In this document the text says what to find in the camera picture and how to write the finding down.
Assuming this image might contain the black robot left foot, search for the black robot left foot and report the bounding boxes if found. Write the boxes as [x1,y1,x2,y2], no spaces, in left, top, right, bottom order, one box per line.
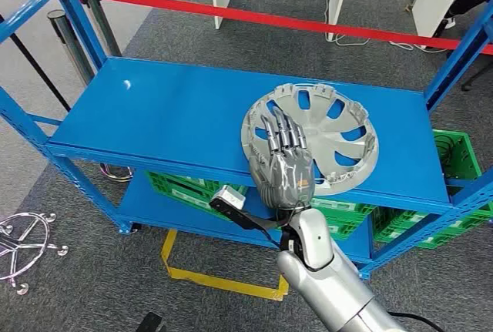
[135,311,166,332]

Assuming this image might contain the blue metal shelf rack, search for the blue metal shelf rack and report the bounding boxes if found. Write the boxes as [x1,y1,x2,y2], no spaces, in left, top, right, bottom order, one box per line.
[0,0,493,280]

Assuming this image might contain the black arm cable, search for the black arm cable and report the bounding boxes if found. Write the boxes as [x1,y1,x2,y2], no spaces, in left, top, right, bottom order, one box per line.
[387,311,445,332]

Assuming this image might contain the black barrier belt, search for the black barrier belt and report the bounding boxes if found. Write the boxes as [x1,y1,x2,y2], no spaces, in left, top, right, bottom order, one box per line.
[0,13,72,112]

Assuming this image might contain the green plastic crate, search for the green plastic crate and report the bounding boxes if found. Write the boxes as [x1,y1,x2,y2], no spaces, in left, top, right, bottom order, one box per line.
[373,206,469,250]
[146,170,249,223]
[432,129,493,239]
[307,196,377,242]

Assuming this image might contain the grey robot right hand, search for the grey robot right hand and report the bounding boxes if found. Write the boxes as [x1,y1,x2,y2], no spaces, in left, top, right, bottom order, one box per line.
[248,107,317,213]

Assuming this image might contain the black camera bracket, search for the black camera bracket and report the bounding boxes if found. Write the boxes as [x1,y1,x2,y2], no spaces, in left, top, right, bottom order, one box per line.
[208,196,297,233]

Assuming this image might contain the white floor cable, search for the white floor cable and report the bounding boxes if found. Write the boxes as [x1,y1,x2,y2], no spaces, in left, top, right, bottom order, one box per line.
[325,0,371,48]
[388,39,451,55]

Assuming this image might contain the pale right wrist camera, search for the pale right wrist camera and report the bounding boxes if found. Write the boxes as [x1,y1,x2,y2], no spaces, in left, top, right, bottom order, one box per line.
[209,184,247,213]

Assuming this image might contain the grey plastic wheel hubcap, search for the grey plastic wheel hubcap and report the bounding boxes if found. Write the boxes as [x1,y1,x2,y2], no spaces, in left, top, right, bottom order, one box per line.
[241,82,380,197]

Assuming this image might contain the red barrier belt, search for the red barrier belt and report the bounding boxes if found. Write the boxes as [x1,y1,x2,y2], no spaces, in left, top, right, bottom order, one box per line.
[96,0,493,56]

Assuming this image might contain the chrome stanchion post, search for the chrome stanchion post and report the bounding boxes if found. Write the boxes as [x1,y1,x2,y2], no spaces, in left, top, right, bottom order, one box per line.
[47,9,134,183]
[72,0,122,59]

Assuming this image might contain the black office chair base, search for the black office chair base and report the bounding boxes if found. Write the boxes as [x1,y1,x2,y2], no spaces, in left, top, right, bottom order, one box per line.
[460,59,493,92]

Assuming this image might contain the black round stool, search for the black round stool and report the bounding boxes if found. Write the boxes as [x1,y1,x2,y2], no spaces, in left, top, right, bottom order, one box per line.
[0,212,69,296]

